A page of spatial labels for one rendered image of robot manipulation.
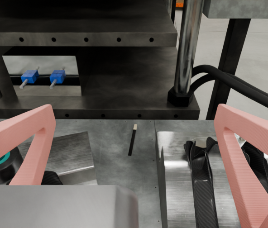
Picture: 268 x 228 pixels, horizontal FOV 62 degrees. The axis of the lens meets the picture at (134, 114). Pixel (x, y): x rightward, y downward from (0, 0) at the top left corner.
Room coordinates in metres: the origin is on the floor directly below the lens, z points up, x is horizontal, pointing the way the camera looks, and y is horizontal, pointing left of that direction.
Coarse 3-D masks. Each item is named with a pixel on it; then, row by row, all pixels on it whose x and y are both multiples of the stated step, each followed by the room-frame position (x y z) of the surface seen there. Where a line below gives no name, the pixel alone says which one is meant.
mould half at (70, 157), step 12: (84, 132) 0.42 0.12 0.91; (24, 144) 0.38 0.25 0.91; (60, 144) 0.38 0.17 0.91; (72, 144) 0.38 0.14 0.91; (84, 144) 0.38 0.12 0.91; (24, 156) 0.34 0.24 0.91; (48, 156) 0.34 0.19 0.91; (60, 156) 0.34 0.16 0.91; (72, 156) 0.34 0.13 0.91; (84, 156) 0.34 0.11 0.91; (48, 168) 0.31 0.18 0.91; (60, 168) 0.31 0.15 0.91; (72, 168) 0.31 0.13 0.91; (84, 168) 0.31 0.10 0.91; (60, 180) 0.29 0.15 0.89; (72, 180) 0.29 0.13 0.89; (84, 180) 0.30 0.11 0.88; (96, 180) 0.30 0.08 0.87
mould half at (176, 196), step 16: (160, 144) 0.43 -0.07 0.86; (176, 144) 0.42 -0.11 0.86; (240, 144) 0.42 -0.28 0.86; (160, 160) 0.35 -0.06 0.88; (176, 160) 0.30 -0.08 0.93; (160, 176) 0.33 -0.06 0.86; (176, 176) 0.27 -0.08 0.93; (224, 176) 0.27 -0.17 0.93; (160, 192) 0.30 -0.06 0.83; (176, 192) 0.25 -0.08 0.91; (192, 192) 0.25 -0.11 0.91; (224, 192) 0.25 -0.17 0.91; (176, 208) 0.22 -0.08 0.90; (192, 208) 0.22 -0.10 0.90; (224, 208) 0.22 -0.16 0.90; (176, 224) 0.20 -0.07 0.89; (192, 224) 0.20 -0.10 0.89; (224, 224) 0.20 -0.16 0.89; (240, 224) 0.20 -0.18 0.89
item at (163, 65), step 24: (0, 48) 1.33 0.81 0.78; (120, 48) 1.32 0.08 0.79; (144, 48) 1.32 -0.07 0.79; (168, 48) 1.32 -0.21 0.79; (0, 72) 1.00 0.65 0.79; (96, 72) 1.00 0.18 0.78; (120, 72) 1.00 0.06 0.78; (144, 72) 1.00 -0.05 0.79; (168, 72) 1.00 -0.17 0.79; (24, 96) 0.78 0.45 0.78; (48, 96) 0.78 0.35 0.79; (72, 96) 0.78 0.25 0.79; (96, 96) 0.78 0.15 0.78; (120, 96) 0.78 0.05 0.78; (144, 96) 0.78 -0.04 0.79
